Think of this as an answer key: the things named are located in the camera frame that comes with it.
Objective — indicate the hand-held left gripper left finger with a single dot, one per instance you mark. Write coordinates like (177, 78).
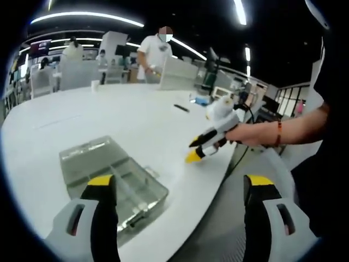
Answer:
(81, 240)

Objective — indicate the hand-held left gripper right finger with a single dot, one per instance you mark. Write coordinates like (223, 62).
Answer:
(272, 234)

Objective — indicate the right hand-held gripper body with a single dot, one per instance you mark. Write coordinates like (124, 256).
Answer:
(222, 114)

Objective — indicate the clear guide fixture box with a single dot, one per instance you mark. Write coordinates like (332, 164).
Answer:
(90, 155)

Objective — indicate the person's right hand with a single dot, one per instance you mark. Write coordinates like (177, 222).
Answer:
(253, 133)

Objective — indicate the white box appliance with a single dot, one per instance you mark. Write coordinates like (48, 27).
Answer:
(222, 93)

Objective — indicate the blue packet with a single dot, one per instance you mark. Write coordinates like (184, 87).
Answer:
(201, 101)

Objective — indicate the green black machine stand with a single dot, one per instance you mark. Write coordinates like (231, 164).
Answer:
(211, 73)

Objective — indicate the grey mesh office chair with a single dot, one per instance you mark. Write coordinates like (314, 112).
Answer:
(218, 232)

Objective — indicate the white partition panel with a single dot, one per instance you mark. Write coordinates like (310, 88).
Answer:
(177, 75)

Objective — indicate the person's black shirt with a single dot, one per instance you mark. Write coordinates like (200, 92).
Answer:
(327, 177)

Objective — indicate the short curved ceiling light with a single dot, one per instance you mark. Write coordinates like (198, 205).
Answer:
(240, 12)

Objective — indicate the white paper cup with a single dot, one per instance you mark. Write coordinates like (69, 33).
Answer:
(95, 86)

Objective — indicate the frosted partition panel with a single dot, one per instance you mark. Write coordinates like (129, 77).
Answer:
(79, 73)

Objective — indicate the long curved ceiling light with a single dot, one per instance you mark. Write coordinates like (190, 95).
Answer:
(87, 15)

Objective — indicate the red wall screen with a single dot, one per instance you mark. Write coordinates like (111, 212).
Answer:
(41, 48)

